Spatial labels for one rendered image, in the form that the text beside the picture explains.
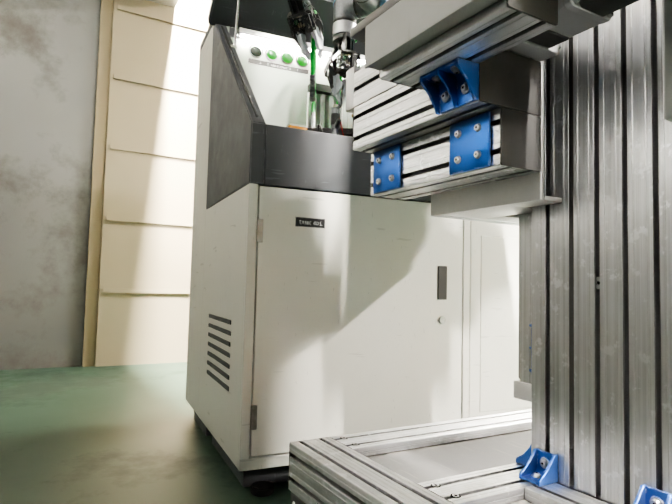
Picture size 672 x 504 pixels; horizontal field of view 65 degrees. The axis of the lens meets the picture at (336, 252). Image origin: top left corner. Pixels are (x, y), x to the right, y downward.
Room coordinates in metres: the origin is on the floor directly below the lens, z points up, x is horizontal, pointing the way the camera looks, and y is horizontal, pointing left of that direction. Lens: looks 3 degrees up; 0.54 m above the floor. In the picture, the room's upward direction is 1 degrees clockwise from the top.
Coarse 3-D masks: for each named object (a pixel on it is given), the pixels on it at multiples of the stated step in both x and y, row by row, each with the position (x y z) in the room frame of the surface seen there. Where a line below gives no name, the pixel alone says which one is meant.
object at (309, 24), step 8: (288, 0) 1.39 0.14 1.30; (296, 0) 1.41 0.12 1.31; (296, 8) 1.40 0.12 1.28; (304, 8) 1.42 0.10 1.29; (312, 8) 1.45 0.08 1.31; (288, 16) 1.43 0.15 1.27; (296, 16) 1.42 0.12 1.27; (304, 16) 1.42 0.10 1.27; (312, 16) 1.42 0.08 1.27; (296, 24) 1.44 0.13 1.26; (304, 24) 1.44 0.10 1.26; (312, 24) 1.44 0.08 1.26; (296, 32) 1.46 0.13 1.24; (304, 32) 1.46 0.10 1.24
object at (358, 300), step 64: (320, 192) 1.42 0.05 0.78; (256, 256) 1.36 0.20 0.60; (320, 256) 1.43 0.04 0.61; (384, 256) 1.51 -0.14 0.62; (448, 256) 1.60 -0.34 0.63; (256, 320) 1.36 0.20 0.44; (320, 320) 1.43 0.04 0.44; (384, 320) 1.51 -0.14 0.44; (448, 320) 1.60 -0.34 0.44; (256, 384) 1.36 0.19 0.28; (320, 384) 1.43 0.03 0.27; (384, 384) 1.51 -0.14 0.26; (448, 384) 1.60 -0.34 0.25; (256, 448) 1.36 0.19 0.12
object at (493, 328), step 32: (480, 224) 1.65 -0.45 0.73; (480, 256) 1.65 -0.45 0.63; (512, 256) 1.70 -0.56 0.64; (480, 288) 1.65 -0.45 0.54; (512, 288) 1.70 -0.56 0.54; (480, 320) 1.65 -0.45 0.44; (512, 320) 1.70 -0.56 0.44; (480, 352) 1.65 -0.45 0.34; (512, 352) 1.70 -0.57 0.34; (480, 384) 1.65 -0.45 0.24; (512, 384) 1.70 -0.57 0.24
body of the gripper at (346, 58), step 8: (336, 40) 1.66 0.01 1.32; (344, 40) 1.63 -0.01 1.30; (352, 40) 1.65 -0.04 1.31; (344, 48) 1.63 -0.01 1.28; (352, 48) 1.65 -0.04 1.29; (336, 56) 1.64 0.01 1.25; (344, 56) 1.63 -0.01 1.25; (352, 56) 1.63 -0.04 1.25; (336, 64) 1.66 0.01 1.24; (344, 64) 1.63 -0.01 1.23; (352, 64) 1.63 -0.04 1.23; (336, 72) 1.67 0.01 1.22; (344, 72) 1.68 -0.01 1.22
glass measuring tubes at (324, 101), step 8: (320, 88) 1.96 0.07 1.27; (328, 88) 1.97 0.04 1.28; (320, 96) 1.98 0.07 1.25; (328, 96) 2.00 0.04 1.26; (320, 104) 1.98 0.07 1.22; (328, 104) 2.00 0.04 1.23; (320, 112) 1.98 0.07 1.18; (328, 112) 2.00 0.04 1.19; (320, 120) 1.97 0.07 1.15; (328, 120) 1.99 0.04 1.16
